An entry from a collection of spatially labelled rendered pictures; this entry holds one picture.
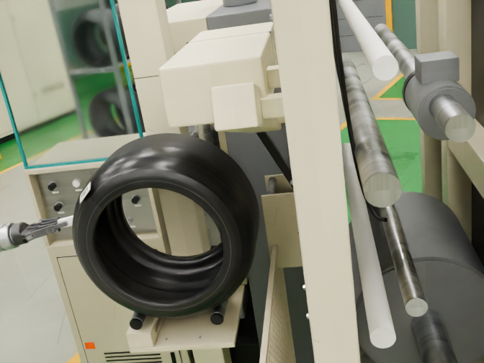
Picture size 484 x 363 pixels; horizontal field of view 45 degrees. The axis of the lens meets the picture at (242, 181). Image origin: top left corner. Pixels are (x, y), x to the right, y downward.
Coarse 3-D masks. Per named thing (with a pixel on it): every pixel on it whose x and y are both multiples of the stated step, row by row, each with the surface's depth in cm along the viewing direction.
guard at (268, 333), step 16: (272, 256) 207; (272, 272) 197; (272, 288) 188; (272, 304) 193; (272, 320) 188; (288, 320) 236; (272, 336) 180; (288, 336) 232; (272, 352) 178; (288, 352) 229
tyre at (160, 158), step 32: (128, 160) 177; (160, 160) 175; (192, 160) 177; (224, 160) 189; (96, 192) 178; (192, 192) 175; (224, 192) 177; (96, 224) 183; (128, 224) 217; (224, 224) 178; (256, 224) 192; (96, 256) 187; (128, 256) 216; (160, 256) 218; (192, 256) 219; (224, 256) 182; (128, 288) 205; (160, 288) 212; (192, 288) 212; (224, 288) 187
